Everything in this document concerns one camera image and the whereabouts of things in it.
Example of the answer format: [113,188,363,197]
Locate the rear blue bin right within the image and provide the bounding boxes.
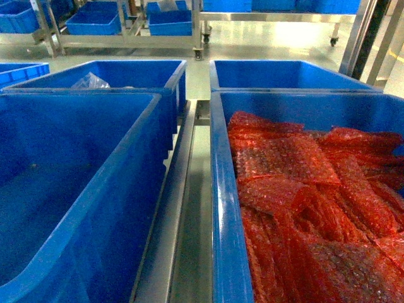
[210,59,380,93]

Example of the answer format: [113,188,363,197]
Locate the rear blue bin with plastic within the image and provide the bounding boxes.
[3,59,187,115]

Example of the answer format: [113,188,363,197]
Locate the blue bin with red bags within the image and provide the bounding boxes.
[210,91,403,302]

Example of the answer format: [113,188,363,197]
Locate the stainless steel flow rack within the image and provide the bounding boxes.
[134,70,253,302]

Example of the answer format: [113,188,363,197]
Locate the red bubble wrap bags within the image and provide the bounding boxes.
[227,111,403,302]

